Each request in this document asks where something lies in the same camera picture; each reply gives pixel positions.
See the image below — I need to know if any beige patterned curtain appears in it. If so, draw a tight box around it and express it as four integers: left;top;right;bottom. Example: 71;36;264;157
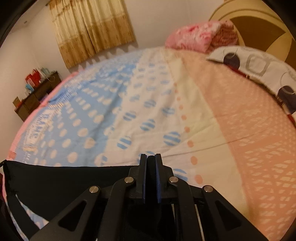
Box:
48;1;135;69

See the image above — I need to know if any white circle-patterned pillow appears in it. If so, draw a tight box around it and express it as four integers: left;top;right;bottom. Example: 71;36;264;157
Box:
207;46;295;123

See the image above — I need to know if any red gift bag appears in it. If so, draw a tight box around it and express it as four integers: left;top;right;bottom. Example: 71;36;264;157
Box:
25;69;41;88

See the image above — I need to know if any small cardboard box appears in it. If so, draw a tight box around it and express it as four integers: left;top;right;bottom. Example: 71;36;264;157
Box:
13;97;22;108

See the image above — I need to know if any blue pink patterned bedspread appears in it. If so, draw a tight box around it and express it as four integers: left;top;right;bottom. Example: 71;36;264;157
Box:
9;48;295;240

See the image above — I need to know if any brown beige headboard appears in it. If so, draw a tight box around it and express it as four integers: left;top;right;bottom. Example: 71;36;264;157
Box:
210;0;295;68

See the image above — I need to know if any dark wooden desk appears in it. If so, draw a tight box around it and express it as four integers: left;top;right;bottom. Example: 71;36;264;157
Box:
15;71;61;121

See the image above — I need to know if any black cloth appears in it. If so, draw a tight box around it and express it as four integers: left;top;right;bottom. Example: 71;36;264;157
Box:
2;160;131;223

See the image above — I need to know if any pink floral pillow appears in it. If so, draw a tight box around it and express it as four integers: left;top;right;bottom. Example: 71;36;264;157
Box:
165;21;238;54

